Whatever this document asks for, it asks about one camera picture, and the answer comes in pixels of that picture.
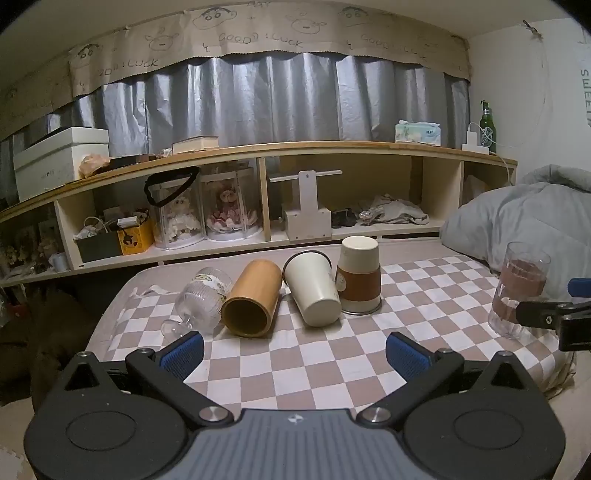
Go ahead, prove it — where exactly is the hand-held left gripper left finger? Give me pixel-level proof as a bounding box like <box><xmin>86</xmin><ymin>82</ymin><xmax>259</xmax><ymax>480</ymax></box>
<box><xmin>60</xmin><ymin>331</ymin><xmax>235</xmax><ymax>428</ymax></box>

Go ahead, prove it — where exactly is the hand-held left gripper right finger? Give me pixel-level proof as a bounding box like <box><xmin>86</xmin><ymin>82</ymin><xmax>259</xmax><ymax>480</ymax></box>
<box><xmin>358</xmin><ymin>331</ymin><xmax>532</xmax><ymax>428</ymax></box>

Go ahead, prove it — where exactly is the clear glass tumbler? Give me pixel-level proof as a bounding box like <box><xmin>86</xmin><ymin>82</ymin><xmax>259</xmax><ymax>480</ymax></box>
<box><xmin>488</xmin><ymin>241</ymin><xmax>552</xmax><ymax>340</ymax></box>

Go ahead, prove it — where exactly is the cream cup with brown sleeve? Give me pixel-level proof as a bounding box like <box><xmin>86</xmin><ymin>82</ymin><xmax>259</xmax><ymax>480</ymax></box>
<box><xmin>335</xmin><ymin>236</ymin><xmax>383</xmax><ymax>316</ymax></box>

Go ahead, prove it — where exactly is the bamboo cup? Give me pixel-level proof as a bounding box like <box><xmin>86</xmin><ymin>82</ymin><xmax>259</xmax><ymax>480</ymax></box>
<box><xmin>220</xmin><ymin>259</ymin><xmax>284</xmax><ymax>339</ymax></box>

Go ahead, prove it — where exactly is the white cup with black rim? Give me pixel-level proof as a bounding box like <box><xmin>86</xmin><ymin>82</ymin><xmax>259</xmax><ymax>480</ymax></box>
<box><xmin>282</xmin><ymin>250</ymin><xmax>343</xmax><ymax>328</ymax></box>

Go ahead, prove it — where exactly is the clear plastic bottle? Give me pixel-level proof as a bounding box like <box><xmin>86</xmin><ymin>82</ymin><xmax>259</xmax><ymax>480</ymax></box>
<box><xmin>161</xmin><ymin>267</ymin><xmax>234</xmax><ymax>336</ymax></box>

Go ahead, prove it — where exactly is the grey duvet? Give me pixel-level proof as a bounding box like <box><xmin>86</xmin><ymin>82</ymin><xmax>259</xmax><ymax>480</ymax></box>
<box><xmin>440</xmin><ymin>164</ymin><xmax>591</xmax><ymax>289</ymax></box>

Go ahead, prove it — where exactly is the brown white checkered cloth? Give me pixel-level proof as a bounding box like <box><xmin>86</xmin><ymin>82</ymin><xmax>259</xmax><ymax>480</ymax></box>
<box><xmin>85</xmin><ymin>242</ymin><xmax>578</xmax><ymax>412</ymax></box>

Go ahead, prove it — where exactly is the yellow box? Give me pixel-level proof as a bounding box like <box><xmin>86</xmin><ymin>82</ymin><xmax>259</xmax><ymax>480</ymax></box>
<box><xmin>117</xmin><ymin>219</ymin><xmax>156</xmax><ymax>256</ymax></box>

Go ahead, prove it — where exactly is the dark green box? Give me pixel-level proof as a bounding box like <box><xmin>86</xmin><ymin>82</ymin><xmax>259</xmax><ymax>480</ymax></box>
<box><xmin>73</xmin><ymin>228</ymin><xmax>123</xmax><ymax>264</ymax></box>

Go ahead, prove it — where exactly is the grey crumpled cloth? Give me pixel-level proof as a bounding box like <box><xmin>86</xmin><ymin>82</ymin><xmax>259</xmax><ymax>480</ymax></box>
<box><xmin>368</xmin><ymin>193</ymin><xmax>431</xmax><ymax>226</ymax></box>

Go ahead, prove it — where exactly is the white wooden stand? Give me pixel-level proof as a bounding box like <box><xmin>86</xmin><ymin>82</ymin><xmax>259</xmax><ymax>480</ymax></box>
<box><xmin>270</xmin><ymin>169</ymin><xmax>344</xmax><ymax>242</ymax></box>

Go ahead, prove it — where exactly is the long wooden shelf unit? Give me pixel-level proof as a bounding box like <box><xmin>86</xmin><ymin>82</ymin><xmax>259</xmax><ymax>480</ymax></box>
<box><xmin>0</xmin><ymin>141</ymin><xmax>519</xmax><ymax>288</ymax></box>

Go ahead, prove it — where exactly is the white charger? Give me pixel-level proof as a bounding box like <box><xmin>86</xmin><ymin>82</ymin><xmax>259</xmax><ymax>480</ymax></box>
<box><xmin>462</xmin><ymin>122</ymin><xmax>491</xmax><ymax>153</ymax></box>

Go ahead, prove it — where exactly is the green glass bottle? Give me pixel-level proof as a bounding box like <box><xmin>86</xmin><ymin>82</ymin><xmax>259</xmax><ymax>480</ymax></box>
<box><xmin>479</xmin><ymin>99</ymin><xmax>498</xmax><ymax>154</ymax></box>

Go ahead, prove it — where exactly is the orange plastic bag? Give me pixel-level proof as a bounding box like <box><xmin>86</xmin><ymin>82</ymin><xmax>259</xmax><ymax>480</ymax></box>
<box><xmin>79</xmin><ymin>153</ymin><xmax>112</xmax><ymax>179</ymax></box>

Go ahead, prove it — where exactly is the book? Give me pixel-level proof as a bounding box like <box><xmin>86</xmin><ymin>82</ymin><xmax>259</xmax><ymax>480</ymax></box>
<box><xmin>172</xmin><ymin>135</ymin><xmax>219</xmax><ymax>154</ymax></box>

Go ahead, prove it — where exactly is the tissue box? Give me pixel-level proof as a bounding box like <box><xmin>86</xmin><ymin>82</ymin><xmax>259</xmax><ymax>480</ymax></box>
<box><xmin>394</xmin><ymin>120</ymin><xmax>442</xmax><ymax>144</ymax></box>

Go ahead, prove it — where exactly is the white storage box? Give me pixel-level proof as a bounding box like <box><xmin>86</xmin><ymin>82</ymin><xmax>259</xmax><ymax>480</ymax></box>
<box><xmin>13</xmin><ymin>127</ymin><xmax>110</xmax><ymax>203</ymax></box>

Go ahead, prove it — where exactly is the grey curtain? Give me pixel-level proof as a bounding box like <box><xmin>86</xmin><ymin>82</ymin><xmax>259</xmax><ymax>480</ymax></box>
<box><xmin>0</xmin><ymin>51</ymin><xmax>472</xmax><ymax>160</ymax></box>

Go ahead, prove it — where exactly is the beige printed valance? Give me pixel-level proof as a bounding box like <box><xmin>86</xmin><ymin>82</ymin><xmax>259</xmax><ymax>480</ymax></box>
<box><xmin>69</xmin><ymin>6</ymin><xmax>472</xmax><ymax>99</ymax></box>

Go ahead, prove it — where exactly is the white cable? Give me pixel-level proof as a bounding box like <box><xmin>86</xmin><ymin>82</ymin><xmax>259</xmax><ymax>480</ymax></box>
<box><xmin>490</xmin><ymin>150</ymin><xmax>517</xmax><ymax>188</ymax></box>

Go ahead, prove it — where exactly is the clear doll case with strap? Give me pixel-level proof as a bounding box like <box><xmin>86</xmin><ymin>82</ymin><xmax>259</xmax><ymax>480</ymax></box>
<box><xmin>144</xmin><ymin>165</ymin><xmax>205</xmax><ymax>250</ymax></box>

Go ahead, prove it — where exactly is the wall poster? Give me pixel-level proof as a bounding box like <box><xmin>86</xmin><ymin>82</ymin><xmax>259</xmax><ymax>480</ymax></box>
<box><xmin>575</xmin><ymin>41</ymin><xmax>591</xmax><ymax>132</ymax></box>

